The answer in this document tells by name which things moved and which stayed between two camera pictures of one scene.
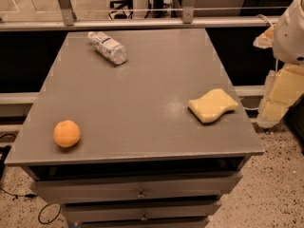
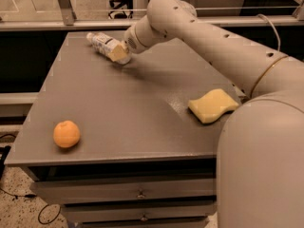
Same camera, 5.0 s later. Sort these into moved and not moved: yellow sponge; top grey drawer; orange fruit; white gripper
Moved: white gripper
Not moved: orange fruit; yellow sponge; top grey drawer
